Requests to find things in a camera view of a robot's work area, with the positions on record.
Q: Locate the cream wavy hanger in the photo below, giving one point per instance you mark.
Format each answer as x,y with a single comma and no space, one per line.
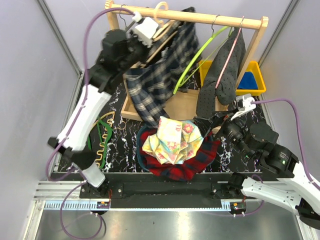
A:
105,140

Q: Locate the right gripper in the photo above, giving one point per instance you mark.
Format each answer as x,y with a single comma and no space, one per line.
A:
205,123

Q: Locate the wooden hanger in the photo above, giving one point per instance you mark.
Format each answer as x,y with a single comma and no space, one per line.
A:
164,34

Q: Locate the grey dotted skirt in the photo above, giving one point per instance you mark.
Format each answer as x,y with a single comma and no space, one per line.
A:
220,81

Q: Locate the floral pastel skirt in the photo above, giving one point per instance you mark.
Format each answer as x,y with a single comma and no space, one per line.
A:
174,142

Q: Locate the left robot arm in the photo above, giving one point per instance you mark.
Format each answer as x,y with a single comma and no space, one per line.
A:
120,51

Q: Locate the yellow plastic bin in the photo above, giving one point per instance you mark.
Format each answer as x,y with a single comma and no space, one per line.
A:
253,67

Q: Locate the grey wire hanger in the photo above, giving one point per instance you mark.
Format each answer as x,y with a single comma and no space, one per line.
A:
128,21

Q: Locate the red plaid skirt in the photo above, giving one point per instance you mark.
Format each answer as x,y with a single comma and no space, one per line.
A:
204,157

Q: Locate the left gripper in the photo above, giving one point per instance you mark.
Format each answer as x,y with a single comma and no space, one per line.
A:
146,49

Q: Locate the wooden clothes rack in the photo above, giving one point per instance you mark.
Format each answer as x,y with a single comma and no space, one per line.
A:
182,105

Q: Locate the blue cloth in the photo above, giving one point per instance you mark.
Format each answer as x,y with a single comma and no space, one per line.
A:
248,82

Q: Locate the navy plaid skirt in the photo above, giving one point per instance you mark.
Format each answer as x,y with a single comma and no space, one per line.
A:
150,87

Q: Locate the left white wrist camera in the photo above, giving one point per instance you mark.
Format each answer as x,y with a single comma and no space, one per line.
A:
145,28

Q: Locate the lime green hanger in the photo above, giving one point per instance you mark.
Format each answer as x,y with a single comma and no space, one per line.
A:
183,79

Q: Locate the teal plastic tray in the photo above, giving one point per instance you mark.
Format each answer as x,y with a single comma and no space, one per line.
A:
168,146

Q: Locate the pink hanger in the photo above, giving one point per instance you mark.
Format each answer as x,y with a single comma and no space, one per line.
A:
230,53

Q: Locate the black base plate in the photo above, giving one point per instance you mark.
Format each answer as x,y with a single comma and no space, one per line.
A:
147,192

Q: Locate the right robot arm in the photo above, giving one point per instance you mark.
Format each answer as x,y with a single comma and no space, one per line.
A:
259,142

